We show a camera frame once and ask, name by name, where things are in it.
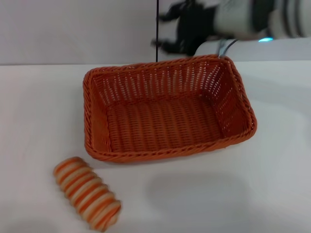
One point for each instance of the orange woven plastic basket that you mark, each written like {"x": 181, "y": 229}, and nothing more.
{"x": 165, "y": 123}

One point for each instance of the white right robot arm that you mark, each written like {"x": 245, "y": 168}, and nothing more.
{"x": 233, "y": 17}

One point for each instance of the orange cream striped bread roll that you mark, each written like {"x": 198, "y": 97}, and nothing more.
{"x": 85, "y": 191}

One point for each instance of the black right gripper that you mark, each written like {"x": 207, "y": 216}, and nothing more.
{"x": 194, "y": 26}

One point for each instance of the black vertical wall strip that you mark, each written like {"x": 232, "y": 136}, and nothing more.
{"x": 157, "y": 28}

